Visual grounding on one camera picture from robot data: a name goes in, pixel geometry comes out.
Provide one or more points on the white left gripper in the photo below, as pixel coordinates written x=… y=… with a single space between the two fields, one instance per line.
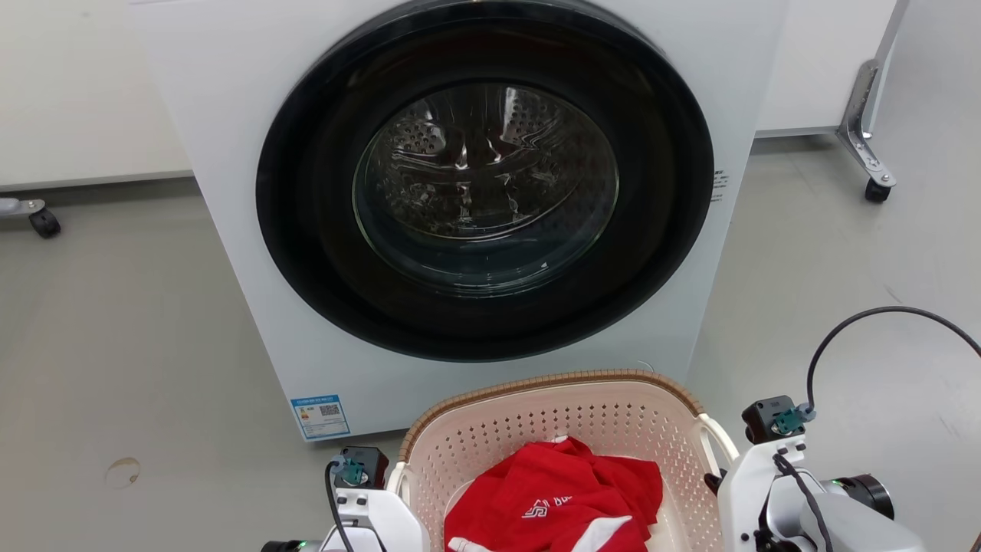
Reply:
x=383 y=521

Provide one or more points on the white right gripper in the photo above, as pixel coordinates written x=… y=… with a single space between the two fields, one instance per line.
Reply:
x=747 y=491

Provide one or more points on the pink perforated laundry basket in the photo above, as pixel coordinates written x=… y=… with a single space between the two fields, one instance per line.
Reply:
x=536 y=414

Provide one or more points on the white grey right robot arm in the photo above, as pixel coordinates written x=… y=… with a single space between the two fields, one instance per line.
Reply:
x=851 y=521

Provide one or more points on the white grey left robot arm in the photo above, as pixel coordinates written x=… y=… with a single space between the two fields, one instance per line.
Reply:
x=287 y=547

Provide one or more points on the blue energy label sticker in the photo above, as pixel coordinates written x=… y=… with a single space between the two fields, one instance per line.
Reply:
x=320 y=416

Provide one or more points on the red garment with white print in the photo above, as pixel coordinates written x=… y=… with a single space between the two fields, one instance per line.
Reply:
x=552 y=491

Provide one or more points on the small printed text sticker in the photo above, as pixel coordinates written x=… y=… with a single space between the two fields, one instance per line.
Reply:
x=718 y=185

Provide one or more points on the black caster wheel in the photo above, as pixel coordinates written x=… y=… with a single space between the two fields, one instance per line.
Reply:
x=878 y=190
x=45 y=223

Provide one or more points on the black round washer door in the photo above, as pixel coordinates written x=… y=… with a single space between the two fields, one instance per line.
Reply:
x=306 y=192

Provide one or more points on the white front-load washing machine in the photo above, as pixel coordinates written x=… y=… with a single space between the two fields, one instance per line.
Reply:
x=230 y=115

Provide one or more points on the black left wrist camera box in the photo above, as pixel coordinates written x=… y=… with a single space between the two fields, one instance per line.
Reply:
x=366 y=466

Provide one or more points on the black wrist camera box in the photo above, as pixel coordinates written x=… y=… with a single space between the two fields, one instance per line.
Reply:
x=366 y=466
x=766 y=418

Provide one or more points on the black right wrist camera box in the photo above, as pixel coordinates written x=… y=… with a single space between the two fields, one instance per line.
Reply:
x=766 y=418

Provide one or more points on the grey metal partition foot bracket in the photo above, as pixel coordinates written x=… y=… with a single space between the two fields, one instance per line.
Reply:
x=19 y=206
x=862 y=123

